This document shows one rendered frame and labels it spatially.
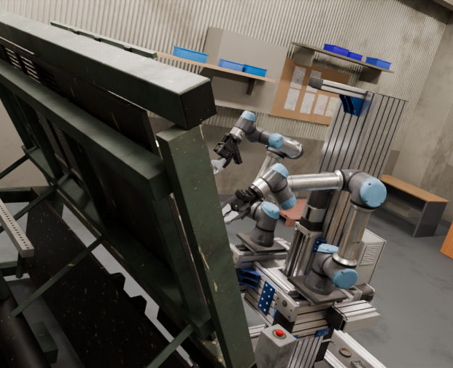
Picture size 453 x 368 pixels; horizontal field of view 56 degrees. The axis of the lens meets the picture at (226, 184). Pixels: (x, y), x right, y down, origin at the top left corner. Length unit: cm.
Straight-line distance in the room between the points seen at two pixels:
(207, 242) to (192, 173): 25
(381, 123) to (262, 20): 381
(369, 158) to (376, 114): 23
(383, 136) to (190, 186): 142
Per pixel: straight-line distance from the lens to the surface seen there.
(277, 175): 172
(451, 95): 841
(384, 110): 230
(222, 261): 136
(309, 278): 222
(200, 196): 117
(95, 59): 143
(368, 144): 228
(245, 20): 574
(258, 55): 548
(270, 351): 199
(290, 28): 619
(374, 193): 192
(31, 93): 200
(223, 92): 529
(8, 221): 233
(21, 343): 205
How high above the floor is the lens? 203
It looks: 17 degrees down
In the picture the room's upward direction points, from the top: 14 degrees clockwise
